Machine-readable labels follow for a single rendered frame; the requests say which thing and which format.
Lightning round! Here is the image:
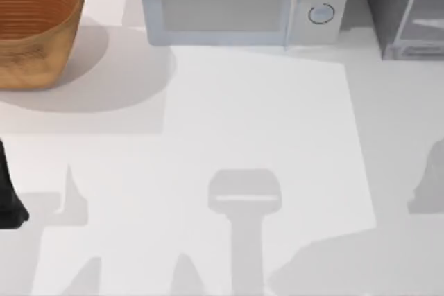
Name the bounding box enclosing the microwave door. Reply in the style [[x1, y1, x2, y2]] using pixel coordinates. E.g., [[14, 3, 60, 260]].
[[134, 0, 306, 48]]

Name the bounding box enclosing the round microwave knob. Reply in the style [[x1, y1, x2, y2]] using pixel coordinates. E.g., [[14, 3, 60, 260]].
[[307, 2, 336, 26]]

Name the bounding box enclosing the pale microwave oven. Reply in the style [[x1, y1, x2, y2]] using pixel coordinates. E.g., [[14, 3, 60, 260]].
[[134, 0, 357, 49]]

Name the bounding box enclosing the wooden basket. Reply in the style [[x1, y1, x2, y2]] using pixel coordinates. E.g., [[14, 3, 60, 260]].
[[0, 0, 86, 91]]

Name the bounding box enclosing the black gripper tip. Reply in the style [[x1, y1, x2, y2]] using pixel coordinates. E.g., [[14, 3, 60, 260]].
[[0, 139, 30, 230]]

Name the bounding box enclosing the microwave door handle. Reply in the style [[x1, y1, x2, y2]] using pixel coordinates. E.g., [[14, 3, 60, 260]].
[[283, 0, 300, 52]]

